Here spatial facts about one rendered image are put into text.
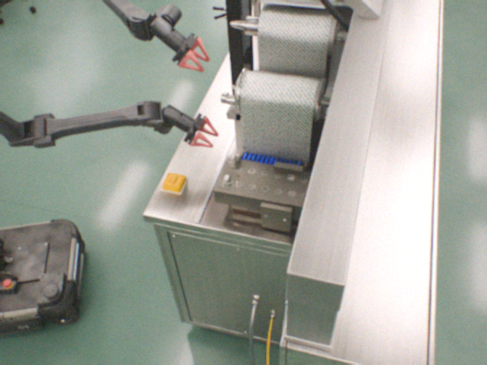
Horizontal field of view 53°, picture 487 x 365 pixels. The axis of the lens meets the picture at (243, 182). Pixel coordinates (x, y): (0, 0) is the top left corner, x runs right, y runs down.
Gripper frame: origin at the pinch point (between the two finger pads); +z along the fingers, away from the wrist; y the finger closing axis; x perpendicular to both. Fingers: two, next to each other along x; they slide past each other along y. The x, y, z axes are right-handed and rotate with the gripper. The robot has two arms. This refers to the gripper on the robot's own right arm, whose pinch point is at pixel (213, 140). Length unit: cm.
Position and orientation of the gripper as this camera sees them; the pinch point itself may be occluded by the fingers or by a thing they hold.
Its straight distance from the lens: 174.7
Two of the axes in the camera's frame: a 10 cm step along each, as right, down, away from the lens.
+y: -2.7, 7.2, -6.4
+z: 8.5, 4.9, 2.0
